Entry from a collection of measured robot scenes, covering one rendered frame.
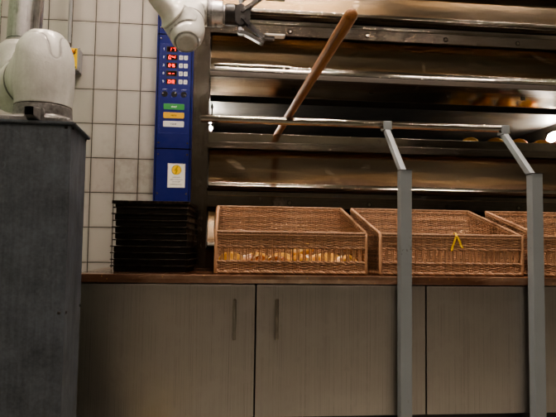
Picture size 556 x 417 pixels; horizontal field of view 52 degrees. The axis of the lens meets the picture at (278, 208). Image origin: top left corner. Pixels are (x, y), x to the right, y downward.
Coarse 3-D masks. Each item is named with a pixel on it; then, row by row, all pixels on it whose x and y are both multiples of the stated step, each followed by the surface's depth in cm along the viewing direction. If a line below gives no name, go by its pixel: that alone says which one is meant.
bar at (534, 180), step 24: (216, 120) 216; (240, 120) 216; (264, 120) 217; (288, 120) 218; (312, 120) 219; (336, 120) 220; (360, 120) 222; (528, 168) 208; (408, 192) 198; (528, 192) 205; (408, 216) 197; (528, 216) 205; (408, 240) 197; (528, 240) 205; (408, 264) 196; (528, 264) 204; (408, 288) 196; (528, 288) 204; (408, 312) 195; (408, 336) 195; (408, 360) 194; (408, 384) 194; (408, 408) 193
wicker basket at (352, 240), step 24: (216, 216) 227; (240, 216) 248; (264, 216) 248; (288, 216) 249; (312, 216) 250; (336, 216) 251; (216, 240) 201; (240, 240) 202; (288, 240) 203; (312, 240) 204; (336, 240) 205; (360, 240) 206; (216, 264) 200; (240, 264) 201; (264, 264) 202; (288, 264) 203; (312, 264) 203; (336, 264) 204; (360, 264) 205
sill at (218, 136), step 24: (336, 144) 258; (360, 144) 259; (384, 144) 260; (408, 144) 261; (432, 144) 263; (456, 144) 264; (480, 144) 265; (504, 144) 266; (528, 144) 267; (552, 144) 269
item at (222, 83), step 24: (216, 72) 240; (240, 72) 241; (264, 96) 260; (288, 96) 260; (312, 96) 260; (336, 96) 260; (360, 96) 260; (384, 96) 260; (408, 96) 260; (432, 96) 260; (456, 96) 260; (480, 96) 260; (504, 96) 260; (528, 96) 260; (552, 96) 260
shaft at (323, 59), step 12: (348, 12) 124; (348, 24) 126; (336, 36) 135; (324, 48) 146; (336, 48) 142; (324, 60) 152; (312, 72) 165; (312, 84) 175; (300, 96) 190; (288, 108) 216; (276, 132) 255
